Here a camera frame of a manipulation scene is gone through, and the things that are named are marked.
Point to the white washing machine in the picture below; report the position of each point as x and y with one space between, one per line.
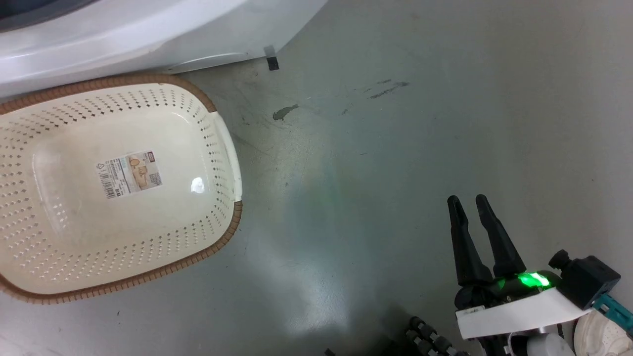
123 34

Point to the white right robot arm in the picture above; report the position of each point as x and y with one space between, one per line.
546 345

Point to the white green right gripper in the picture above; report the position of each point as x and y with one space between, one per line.
514 309

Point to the black tape strip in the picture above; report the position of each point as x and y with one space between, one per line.
271 59

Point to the cream laundry basket brown rim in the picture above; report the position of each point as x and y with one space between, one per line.
64 212

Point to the printed product label sticker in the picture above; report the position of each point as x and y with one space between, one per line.
129 174

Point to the white sneaker shoe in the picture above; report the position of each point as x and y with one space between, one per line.
604 337

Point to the dark washing machine door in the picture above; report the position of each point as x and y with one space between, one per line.
29 10

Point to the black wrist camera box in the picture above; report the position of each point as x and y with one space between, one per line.
588 282

